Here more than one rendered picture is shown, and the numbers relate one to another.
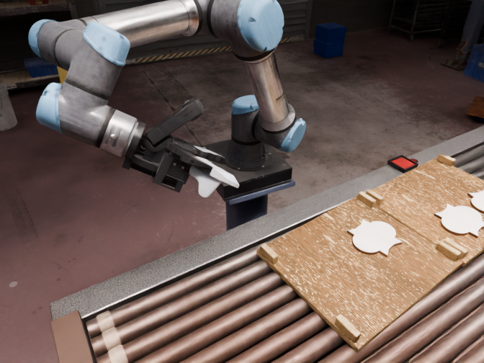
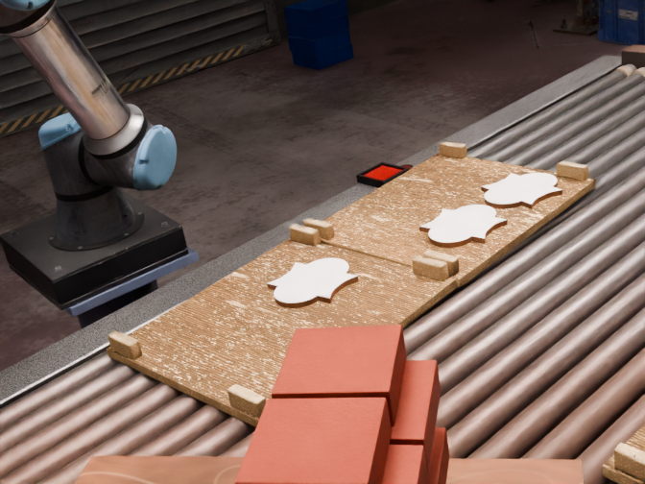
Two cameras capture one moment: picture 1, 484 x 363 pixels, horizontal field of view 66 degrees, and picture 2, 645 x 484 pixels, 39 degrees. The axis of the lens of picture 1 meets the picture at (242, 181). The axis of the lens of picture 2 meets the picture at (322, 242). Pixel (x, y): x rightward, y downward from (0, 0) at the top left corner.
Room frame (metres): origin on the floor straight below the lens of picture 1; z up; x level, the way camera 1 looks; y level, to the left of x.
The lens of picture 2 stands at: (-0.51, -0.22, 1.62)
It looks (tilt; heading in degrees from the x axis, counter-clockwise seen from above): 26 degrees down; 352
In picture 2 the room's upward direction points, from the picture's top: 10 degrees counter-clockwise
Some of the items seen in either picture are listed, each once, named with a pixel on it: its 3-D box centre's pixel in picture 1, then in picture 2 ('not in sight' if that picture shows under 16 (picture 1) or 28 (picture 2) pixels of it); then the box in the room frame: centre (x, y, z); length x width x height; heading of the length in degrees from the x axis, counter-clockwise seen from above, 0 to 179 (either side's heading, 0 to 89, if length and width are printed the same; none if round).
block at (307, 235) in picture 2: (366, 199); (304, 234); (0.92, -0.39, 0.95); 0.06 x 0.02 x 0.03; 36
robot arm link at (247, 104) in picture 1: (250, 117); (78, 149); (1.18, -0.03, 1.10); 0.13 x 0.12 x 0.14; 50
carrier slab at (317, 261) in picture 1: (357, 258); (283, 317); (0.69, -0.31, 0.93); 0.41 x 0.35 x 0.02; 126
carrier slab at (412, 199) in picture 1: (447, 202); (448, 209); (0.93, -0.65, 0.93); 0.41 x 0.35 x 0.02; 124
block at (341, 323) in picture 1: (347, 328); (248, 400); (0.47, -0.23, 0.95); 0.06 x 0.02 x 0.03; 36
